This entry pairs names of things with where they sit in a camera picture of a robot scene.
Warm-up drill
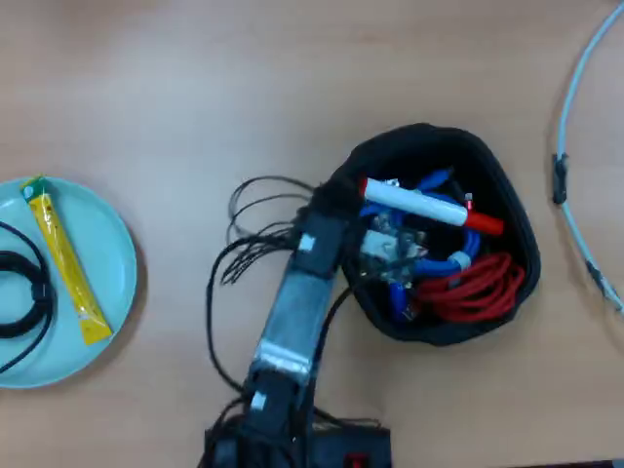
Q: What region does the teal plate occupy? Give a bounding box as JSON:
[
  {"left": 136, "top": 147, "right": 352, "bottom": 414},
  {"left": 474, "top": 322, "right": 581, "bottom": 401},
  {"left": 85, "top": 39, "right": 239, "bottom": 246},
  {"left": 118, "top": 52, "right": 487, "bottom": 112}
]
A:
[{"left": 0, "top": 175, "right": 138, "bottom": 390}]

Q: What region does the black cable clip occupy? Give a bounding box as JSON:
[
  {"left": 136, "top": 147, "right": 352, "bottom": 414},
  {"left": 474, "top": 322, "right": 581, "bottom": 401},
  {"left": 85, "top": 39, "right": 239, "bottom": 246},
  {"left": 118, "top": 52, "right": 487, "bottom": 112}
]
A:
[{"left": 552, "top": 152, "right": 570, "bottom": 205}]

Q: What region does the white pen with red cap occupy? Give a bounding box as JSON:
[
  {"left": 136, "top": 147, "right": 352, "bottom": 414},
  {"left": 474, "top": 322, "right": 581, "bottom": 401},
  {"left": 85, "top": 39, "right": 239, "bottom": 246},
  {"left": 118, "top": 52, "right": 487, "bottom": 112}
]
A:
[{"left": 360, "top": 176, "right": 506, "bottom": 236}]

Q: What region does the yellow stick packet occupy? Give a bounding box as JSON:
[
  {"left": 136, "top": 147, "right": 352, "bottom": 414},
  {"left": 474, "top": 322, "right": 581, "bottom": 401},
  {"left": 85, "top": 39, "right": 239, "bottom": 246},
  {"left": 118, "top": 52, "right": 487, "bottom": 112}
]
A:
[{"left": 19, "top": 175, "right": 114, "bottom": 346}]

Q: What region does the red USB cable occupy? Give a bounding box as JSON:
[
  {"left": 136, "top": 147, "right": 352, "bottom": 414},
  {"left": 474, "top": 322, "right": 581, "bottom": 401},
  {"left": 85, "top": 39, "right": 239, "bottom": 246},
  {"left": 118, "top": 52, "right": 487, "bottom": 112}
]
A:
[{"left": 407, "top": 252, "right": 527, "bottom": 324}]

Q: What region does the black camera cable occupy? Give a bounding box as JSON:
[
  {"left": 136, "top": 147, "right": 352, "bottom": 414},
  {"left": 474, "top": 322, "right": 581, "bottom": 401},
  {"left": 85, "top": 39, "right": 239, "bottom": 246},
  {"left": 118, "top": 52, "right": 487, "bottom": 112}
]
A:
[{"left": 309, "top": 287, "right": 355, "bottom": 381}]

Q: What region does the light grey cable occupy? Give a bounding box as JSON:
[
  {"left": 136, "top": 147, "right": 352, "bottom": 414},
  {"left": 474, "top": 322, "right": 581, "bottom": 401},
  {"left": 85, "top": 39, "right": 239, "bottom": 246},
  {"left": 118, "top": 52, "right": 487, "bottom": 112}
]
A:
[{"left": 557, "top": 0, "right": 624, "bottom": 316}]

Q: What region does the black servo wire bundle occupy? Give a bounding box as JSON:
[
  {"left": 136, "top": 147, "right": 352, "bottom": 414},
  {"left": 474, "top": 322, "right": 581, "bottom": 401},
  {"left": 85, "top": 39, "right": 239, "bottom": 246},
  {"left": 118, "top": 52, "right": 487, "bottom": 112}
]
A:
[{"left": 207, "top": 175, "right": 318, "bottom": 396}]

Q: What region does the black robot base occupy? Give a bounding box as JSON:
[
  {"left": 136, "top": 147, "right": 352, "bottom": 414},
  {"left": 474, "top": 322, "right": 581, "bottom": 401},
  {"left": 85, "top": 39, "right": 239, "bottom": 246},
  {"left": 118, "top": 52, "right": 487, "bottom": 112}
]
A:
[{"left": 197, "top": 413, "right": 394, "bottom": 468}]

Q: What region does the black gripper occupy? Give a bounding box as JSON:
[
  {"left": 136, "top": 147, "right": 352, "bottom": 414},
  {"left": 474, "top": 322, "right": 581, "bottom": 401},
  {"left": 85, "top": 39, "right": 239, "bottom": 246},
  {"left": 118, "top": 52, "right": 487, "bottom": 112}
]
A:
[{"left": 291, "top": 178, "right": 366, "bottom": 283}]

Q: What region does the blue USB cable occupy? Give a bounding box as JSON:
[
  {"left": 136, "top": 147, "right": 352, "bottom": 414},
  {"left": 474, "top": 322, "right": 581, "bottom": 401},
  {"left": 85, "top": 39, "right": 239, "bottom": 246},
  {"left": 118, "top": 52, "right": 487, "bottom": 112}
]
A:
[{"left": 360, "top": 165, "right": 484, "bottom": 293}]

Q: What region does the bare camera circuit board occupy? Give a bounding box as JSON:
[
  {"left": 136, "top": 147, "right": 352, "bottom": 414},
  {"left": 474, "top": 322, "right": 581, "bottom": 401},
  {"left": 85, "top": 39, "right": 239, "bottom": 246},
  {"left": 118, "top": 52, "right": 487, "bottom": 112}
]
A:
[{"left": 358, "top": 214, "right": 428, "bottom": 287}]

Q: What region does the black bowl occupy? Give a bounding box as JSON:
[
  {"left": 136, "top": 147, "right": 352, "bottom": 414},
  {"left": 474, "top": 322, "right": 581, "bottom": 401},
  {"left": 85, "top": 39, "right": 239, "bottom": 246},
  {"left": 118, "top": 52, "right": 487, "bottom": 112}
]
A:
[{"left": 319, "top": 122, "right": 542, "bottom": 348}]

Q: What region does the coiled black cable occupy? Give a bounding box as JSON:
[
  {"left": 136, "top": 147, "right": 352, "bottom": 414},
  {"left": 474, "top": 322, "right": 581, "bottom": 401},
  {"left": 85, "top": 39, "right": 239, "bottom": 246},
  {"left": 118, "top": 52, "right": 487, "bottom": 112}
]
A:
[{"left": 0, "top": 221, "right": 58, "bottom": 376}]

